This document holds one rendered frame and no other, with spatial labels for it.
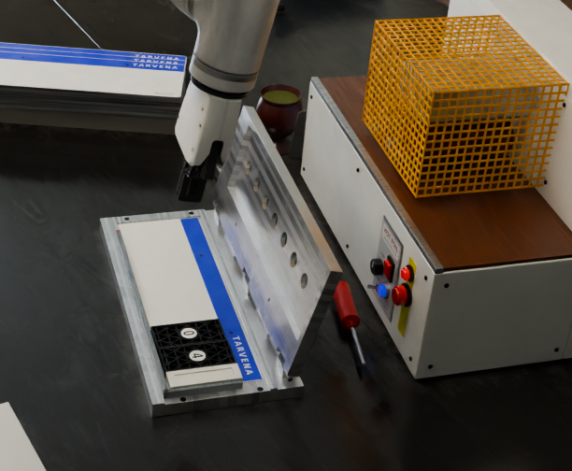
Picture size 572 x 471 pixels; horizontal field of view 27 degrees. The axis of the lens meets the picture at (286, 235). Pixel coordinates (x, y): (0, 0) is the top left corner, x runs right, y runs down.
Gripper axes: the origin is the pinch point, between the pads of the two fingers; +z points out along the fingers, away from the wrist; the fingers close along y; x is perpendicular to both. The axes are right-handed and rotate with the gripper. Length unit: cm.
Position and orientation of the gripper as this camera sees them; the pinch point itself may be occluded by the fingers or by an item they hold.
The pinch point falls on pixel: (191, 185)
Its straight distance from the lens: 154.3
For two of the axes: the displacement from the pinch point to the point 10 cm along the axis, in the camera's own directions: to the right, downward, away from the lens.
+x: 9.2, 0.8, 3.8
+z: -2.8, 8.2, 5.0
